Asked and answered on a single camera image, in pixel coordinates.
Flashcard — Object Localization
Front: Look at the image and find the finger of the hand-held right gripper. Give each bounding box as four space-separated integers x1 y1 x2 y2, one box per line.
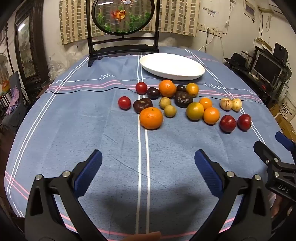
275 132 296 154
254 141 281 165

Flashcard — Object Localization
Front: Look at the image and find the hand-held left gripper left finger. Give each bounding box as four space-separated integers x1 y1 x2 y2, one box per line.
24 149 109 241

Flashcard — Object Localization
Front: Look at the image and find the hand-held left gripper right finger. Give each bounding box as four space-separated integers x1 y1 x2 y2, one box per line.
188 149 272 241

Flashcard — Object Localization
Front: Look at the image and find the red plum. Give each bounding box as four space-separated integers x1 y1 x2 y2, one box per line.
237 114 252 131
220 115 237 133

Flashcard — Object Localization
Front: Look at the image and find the plain cream pepino melon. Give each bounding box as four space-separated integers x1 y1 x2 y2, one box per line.
231 98 242 112

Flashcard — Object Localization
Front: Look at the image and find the medium orange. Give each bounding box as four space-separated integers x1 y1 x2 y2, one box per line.
203 107 220 125

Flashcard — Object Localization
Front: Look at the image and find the greenish orange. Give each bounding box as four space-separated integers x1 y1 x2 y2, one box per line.
186 102 204 121

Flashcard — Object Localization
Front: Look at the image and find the striped cream pepino melon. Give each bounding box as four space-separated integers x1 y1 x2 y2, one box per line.
220 98 233 111

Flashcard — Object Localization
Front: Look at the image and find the small orange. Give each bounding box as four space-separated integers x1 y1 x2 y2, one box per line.
199 98 213 110

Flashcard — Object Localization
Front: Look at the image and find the small yellow-green fruit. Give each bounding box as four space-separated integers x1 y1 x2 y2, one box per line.
164 105 177 118
159 97 172 109

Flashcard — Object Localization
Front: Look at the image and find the large dark purple fruit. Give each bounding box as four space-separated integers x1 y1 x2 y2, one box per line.
174 91 194 108

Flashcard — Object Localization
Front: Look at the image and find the red tomato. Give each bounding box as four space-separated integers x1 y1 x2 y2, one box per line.
135 82 148 95
118 96 131 110

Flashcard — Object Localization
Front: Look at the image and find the large orange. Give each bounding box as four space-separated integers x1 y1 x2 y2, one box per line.
139 107 164 130
159 79 177 98

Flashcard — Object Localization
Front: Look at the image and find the yellow-orange tangerine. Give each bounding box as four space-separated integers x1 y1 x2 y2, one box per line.
186 83 199 97

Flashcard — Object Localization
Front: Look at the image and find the dark purple passion fruit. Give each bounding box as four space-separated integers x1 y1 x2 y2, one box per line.
147 87 160 100
133 98 153 114

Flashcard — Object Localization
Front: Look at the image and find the white oval plate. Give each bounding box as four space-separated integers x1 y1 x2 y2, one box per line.
139 53 205 81

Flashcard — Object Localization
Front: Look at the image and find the person's right hand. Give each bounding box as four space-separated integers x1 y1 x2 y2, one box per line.
268 193 282 218

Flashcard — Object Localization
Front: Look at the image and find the white bucket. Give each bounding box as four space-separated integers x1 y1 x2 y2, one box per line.
279 93 296 121

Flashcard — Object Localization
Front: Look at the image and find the blue striped tablecloth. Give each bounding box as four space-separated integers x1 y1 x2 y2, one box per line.
3 46 287 241

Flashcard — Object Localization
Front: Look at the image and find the black desk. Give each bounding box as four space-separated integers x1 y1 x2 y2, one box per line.
223 58 289 109

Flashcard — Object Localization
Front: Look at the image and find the computer monitor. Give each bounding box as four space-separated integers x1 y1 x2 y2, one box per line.
252 53 284 81

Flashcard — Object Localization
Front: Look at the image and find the black speaker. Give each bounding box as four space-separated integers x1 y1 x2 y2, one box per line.
273 42 289 63

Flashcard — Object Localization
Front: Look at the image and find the black hat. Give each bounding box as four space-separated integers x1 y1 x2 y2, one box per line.
224 53 249 67

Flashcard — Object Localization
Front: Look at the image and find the cardboard box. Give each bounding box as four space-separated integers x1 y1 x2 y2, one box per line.
254 38 273 51

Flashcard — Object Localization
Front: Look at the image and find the chair with purple cloth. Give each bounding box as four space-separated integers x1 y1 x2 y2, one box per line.
2 72 28 130

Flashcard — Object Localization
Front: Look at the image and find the dark wooden cabinet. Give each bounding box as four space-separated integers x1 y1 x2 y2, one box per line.
14 0 50 98

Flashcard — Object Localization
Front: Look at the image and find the round goldfish screen black stand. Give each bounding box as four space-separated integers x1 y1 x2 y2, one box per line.
87 0 160 67

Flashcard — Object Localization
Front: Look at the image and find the checked beige curtain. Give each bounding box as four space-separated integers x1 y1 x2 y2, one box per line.
59 0 200 45

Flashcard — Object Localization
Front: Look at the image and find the white cable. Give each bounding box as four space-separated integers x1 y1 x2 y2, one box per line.
198 34 214 52

